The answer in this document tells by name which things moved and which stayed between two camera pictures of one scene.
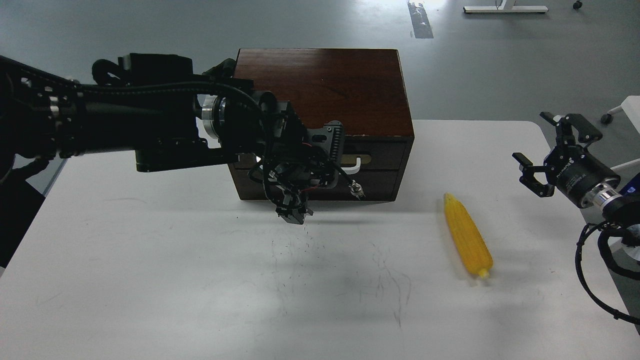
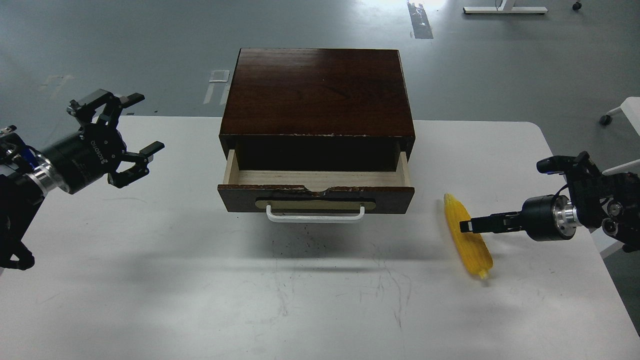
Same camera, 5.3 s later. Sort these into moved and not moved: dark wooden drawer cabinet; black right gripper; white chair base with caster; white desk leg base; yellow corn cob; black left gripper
Moved: black right gripper; black left gripper
Not moved: white desk leg base; yellow corn cob; white chair base with caster; dark wooden drawer cabinet
